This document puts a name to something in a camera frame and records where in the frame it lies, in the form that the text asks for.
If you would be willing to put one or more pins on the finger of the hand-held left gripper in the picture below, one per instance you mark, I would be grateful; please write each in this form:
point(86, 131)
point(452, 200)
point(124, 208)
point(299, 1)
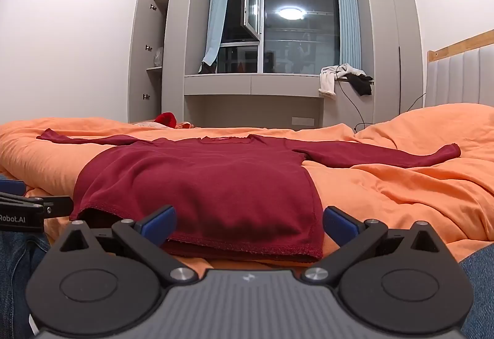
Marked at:
point(11, 187)
point(58, 206)

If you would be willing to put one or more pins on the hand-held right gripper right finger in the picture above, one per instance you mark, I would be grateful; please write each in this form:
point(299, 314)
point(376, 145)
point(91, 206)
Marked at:
point(336, 225)

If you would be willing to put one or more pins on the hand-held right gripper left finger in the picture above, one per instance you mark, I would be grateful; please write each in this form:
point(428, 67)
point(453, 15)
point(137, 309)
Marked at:
point(160, 225)

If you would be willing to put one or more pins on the dark red long-sleeve shirt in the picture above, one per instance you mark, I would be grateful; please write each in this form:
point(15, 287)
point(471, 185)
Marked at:
point(212, 177)

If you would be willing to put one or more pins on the person's left leg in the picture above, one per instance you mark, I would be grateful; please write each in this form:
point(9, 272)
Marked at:
point(17, 277)

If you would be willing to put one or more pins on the person's leg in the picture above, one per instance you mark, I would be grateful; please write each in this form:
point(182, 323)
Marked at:
point(17, 277)
point(480, 292)

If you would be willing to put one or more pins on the orange blanket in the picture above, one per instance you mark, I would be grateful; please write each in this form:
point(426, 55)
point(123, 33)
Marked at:
point(386, 188)

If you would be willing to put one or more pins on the pale pink cloth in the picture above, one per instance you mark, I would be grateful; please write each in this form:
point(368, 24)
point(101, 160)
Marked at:
point(146, 124)

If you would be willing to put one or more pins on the small orange cloth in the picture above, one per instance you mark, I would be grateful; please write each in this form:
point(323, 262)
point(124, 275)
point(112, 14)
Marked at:
point(185, 125)

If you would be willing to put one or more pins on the bright red cloth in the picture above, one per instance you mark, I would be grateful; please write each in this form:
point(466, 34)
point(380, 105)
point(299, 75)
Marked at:
point(166, 120)

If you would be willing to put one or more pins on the black cloth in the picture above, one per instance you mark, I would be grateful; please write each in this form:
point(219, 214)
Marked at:
point(361, 85)

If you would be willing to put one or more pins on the white cloth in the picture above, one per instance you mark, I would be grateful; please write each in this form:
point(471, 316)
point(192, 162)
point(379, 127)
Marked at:
point(328, 82)

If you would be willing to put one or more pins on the person's right leg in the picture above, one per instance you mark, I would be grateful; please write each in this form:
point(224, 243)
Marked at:
point(480, 292)

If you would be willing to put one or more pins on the grey built-in desk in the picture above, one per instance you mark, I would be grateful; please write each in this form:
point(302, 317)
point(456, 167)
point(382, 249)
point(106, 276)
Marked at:
point(251, 83)

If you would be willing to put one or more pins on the clear plastic bag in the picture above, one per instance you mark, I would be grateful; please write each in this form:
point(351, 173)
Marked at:
point(158, 57)

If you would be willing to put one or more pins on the grey wardrobe with open door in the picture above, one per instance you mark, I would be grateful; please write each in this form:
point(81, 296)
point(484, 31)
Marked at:
point(173, 53)

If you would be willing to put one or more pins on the padded bed headboard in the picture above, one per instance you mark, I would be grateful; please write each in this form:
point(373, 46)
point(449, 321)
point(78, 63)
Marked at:
point(459, 73)

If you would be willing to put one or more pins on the window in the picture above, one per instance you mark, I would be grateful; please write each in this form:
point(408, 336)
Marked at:
point(301, 30)

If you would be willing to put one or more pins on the light blue curtain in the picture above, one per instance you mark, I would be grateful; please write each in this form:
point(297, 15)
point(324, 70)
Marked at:
point(348, 15)
point(216, 15)

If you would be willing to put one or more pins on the open window sash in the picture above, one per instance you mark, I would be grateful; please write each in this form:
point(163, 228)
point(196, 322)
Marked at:
point(251, 3)

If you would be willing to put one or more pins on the white wall outlet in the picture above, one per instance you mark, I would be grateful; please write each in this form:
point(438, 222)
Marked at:
point(303, 120)

